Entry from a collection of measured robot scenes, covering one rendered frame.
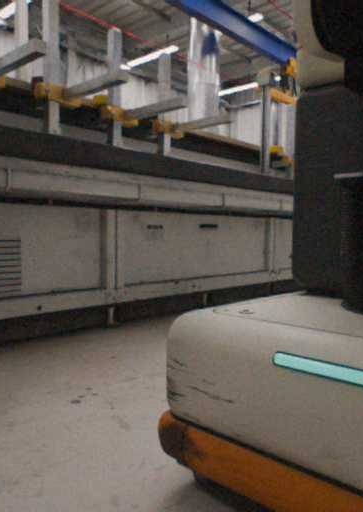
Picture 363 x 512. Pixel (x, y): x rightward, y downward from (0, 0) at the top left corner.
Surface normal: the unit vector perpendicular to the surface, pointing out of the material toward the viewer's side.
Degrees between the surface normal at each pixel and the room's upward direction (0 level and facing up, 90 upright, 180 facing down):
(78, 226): 90
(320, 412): 90
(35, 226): 90
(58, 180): 90
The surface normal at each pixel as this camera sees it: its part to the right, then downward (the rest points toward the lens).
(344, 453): -0.69, 0.03
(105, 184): 0.74, 0.04
